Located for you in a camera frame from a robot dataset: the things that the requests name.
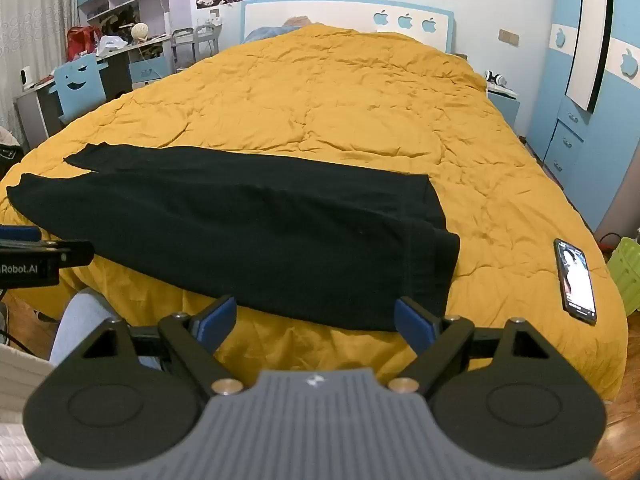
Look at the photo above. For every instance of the red bag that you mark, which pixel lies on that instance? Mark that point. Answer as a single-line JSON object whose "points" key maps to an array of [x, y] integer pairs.
{"points": [[82, 40]]}

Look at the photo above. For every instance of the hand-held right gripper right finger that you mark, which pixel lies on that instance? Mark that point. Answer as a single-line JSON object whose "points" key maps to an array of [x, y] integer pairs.
{"points": [[412, 322]]}

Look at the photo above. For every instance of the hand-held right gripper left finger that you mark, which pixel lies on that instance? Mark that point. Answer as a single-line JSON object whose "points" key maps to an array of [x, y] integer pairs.
{"points": [[219, 322]]}

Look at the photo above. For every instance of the blue nightstand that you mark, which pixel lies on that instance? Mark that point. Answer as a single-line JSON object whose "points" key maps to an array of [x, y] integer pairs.
{"points": [[504, 105]]}

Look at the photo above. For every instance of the blue pillow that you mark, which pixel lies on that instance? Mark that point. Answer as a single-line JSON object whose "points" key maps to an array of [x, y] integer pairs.
{"points": [[265, 32]]}

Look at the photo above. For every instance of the round beige lamp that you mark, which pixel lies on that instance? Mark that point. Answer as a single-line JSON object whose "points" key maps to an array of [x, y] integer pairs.
{"points": [[139, 31]]}

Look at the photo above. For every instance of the black and white headphones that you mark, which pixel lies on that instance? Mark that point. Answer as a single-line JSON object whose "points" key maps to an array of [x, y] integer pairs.
{"points": [[495, 78]]}

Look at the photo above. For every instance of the beige wall switch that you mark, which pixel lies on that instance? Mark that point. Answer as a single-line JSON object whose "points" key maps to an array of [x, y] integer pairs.
{"points": [[508, 37]]}

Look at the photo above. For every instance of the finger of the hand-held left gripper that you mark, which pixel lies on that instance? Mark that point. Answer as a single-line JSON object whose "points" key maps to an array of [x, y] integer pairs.
{"points": [[20, 233], [70, 254]]}

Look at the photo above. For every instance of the yellow quilted blanket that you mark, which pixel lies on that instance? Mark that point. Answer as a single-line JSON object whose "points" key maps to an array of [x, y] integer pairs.
{"points": [[325, 110]]}

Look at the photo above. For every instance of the white patterned curtain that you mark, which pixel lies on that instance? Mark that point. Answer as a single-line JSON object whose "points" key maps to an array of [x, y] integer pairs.
{"points": [[30, 35]]}

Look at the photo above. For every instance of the grey trolley cart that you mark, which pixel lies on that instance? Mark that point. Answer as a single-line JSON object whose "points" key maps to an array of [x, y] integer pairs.
{"points": [[195, 45]]}

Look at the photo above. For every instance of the white and blue headboard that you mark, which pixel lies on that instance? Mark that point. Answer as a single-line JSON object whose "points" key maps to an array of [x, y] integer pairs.
{"points": [[325, 12]]}

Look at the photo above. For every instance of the white security camera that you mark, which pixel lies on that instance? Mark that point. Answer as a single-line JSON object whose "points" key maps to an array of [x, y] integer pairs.
{"points": [[27, 77]]}

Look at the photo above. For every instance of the white plastic bag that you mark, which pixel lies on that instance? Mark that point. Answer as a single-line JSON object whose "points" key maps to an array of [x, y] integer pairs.
{"points": [[111, 45]]}

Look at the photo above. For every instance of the white quilted cloth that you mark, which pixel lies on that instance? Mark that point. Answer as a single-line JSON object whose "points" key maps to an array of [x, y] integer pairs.
{"points": [[20, 390]]}

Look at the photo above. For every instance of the black smartphone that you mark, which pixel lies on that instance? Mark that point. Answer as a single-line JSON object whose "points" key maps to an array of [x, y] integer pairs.
{"points": [[576, 280]]}

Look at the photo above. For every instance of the white panel with black edge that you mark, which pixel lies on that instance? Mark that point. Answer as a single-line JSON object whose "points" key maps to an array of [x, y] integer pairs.
{"points": [[587, 35]]}

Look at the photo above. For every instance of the blue and white wardrobe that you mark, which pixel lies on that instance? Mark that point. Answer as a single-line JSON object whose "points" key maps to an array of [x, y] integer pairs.
{"points": [[615, 135]]}

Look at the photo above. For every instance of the dark desk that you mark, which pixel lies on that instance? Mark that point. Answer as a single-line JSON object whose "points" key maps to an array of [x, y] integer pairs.
{"points": [[120, 67]]}

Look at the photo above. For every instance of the green plastic basket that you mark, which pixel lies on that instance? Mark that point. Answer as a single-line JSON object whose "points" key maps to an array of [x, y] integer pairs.
{"points": [[626, 275]]}

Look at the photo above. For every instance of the black pants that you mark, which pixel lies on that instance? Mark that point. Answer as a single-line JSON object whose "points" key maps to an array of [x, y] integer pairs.
{"points": [[225, 225]]}

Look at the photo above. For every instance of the blue chair with face cutout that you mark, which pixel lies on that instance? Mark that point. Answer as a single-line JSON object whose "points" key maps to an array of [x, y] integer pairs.
{"points": [[82, 87]]}

